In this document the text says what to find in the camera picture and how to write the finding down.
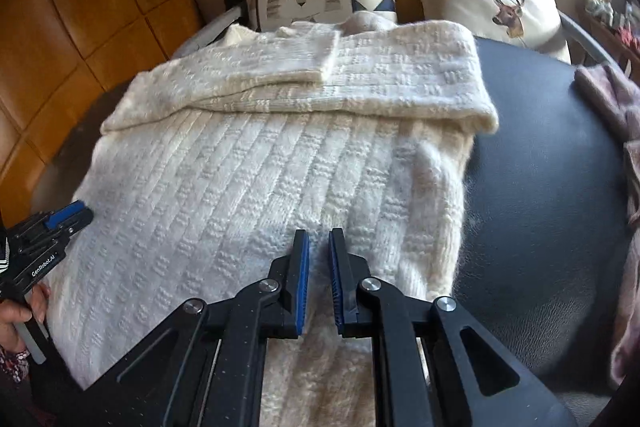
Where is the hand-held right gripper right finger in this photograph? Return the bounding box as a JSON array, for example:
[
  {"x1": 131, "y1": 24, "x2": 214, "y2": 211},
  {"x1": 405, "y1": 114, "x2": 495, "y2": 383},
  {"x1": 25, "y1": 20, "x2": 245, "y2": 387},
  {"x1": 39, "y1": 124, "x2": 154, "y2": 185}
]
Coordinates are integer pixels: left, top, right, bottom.
[{"x1": 327, "y1": 228, "x2": 581, "y2": 427}]

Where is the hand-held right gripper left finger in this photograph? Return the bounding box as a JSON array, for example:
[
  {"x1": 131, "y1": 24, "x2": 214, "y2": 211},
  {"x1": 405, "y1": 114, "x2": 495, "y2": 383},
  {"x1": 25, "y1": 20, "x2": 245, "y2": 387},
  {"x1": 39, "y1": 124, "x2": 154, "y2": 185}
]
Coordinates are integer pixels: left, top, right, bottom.
[{"x1": 82, "y1": 229, "x2": 311, "y2": 427}]

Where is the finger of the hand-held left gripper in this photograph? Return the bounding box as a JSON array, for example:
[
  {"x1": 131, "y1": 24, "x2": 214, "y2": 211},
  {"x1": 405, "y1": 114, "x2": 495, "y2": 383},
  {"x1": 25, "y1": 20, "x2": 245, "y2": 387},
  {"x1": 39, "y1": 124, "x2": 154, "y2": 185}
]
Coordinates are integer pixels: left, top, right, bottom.
[
  {"x1": 50, "y1": 206, "x2": 94, "y2": 240},
  {"x1": 45, "y1": 201, "x2": 83, "y2": 230}
]

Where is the deer print cushion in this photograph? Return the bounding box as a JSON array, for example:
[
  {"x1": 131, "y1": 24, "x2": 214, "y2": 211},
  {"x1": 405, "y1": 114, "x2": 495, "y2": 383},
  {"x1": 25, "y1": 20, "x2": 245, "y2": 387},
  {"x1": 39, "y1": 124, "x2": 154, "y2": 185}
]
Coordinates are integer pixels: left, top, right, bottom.
[{"x1": 409, "y1": 0, "x2": 572, "y2": 62}]

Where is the black leather table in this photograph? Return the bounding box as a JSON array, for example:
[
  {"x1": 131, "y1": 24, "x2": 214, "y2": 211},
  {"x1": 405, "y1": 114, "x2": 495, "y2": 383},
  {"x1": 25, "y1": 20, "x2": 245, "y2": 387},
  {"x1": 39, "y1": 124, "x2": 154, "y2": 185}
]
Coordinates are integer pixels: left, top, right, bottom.
[{"x1": 30, "y1": 37, "x2": 633, "y2": 427}]

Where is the pink knit sweater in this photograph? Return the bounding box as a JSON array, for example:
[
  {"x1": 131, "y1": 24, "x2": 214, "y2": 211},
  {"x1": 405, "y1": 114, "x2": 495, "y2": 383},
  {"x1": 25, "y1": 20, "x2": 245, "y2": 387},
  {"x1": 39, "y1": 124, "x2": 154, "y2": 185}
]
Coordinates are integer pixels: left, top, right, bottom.
[{"x1": 574, "y1": 63, "x2": 640, "y2": 378}]

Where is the floral patterned clothing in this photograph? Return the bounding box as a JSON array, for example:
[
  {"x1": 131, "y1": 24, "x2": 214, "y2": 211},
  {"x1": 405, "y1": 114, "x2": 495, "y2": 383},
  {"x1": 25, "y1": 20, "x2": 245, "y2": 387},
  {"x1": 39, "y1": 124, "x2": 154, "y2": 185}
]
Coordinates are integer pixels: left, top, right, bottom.
[{"x1": 0, "y1": 347, "x2": 31, "y2": 383}]

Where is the white knit sweater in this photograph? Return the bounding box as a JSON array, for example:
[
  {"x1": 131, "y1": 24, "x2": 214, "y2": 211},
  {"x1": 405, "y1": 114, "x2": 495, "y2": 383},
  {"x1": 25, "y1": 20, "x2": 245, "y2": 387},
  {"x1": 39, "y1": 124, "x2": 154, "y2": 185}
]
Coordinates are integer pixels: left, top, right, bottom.
[{"x1": 30, "y1": 19, "x2": 500, "y2": 427}]

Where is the wooden side table with clutter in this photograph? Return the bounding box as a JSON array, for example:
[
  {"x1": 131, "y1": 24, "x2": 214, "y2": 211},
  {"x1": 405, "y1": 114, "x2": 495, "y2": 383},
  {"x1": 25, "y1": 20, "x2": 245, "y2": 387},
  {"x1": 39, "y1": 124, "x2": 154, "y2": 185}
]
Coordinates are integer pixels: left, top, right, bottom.
[{"x1": 585, "y1": 0, "x2": 640, "y2": 52}]

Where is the wooden wardrobe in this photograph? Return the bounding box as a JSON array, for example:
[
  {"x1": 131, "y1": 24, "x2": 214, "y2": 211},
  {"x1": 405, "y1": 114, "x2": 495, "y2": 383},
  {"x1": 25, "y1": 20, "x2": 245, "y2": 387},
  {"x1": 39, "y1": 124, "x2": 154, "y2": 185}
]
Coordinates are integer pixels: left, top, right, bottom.
[{"x1": 0, "y1": 0, "x2": 203, "y2": 218}]

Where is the person's left hand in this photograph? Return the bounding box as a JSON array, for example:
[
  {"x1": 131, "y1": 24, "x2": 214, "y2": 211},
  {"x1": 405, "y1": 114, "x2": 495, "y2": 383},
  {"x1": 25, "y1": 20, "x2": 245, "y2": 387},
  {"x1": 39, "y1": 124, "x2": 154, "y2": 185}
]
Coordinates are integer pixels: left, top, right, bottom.
[{"x1": 0, "y1": 282, "x2": 52, "y2": 353}]

